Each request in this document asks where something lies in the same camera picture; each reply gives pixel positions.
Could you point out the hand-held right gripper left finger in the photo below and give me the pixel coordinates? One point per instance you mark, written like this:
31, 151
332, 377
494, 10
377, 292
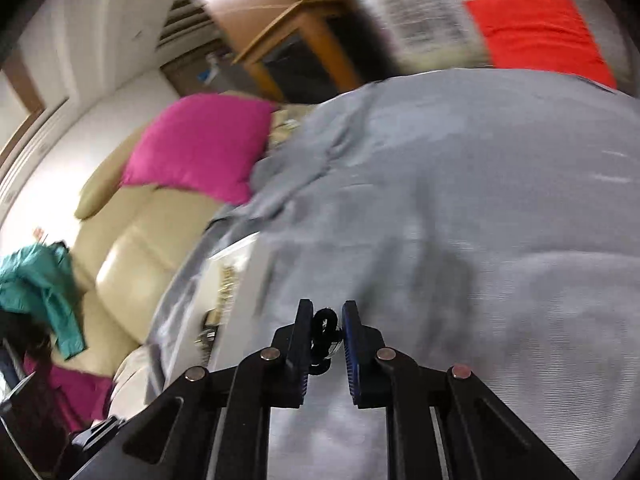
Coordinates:
300, 345

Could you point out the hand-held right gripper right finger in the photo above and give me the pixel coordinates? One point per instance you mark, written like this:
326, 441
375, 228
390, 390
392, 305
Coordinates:
352, 355

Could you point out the small black hair claw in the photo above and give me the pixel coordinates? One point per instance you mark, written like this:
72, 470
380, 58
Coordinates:
322, 325

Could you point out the white cardboard box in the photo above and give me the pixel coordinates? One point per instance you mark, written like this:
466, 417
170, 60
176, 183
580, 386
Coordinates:
242, 270

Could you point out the grey blanket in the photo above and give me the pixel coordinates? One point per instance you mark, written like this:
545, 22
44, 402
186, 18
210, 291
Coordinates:
450, 210

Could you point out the beige leather sofa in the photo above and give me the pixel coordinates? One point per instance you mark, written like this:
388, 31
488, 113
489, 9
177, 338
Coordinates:
135, 240

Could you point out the patterned beige cloth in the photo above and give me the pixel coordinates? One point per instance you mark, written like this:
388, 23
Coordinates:
285, 127

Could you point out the pink pillow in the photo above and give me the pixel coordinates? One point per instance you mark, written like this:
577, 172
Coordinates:
200, 145

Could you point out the magenta cloth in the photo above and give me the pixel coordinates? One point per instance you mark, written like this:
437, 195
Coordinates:
75, 395

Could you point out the teal jacket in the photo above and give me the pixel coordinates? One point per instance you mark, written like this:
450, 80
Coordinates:
40, 285

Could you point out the wooden cabinet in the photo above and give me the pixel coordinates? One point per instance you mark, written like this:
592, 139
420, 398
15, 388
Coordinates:
280, 35

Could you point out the silver insulation sheet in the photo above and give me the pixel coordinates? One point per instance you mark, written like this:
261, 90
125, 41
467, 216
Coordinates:
415, 5

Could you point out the red pillow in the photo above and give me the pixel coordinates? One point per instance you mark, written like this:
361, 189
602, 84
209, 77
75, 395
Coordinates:
535, 35

